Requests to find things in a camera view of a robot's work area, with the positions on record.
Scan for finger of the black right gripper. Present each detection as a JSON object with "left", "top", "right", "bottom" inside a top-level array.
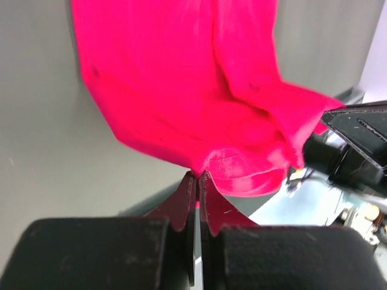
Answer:
[{"left": 321, "top": 101, "right": 386, "bottom": 169}]

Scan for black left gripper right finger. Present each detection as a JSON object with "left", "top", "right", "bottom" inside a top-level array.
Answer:
[{"left": 198, "top": 172, "right": 386, "bottom": 289}]

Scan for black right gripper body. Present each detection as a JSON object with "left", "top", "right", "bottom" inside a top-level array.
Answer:
[{"left": 302, "top": 135, "right": 386, "bottom": 190}]

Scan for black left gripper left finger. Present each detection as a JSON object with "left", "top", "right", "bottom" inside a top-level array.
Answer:
[{"left": 1, "top": 173, "right": 197, "bottom": 289}]

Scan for crimson red t shirt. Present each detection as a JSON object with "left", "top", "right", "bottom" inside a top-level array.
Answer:
[{"left": 71, "top": 1, "right": 342, "bottom": 197}]

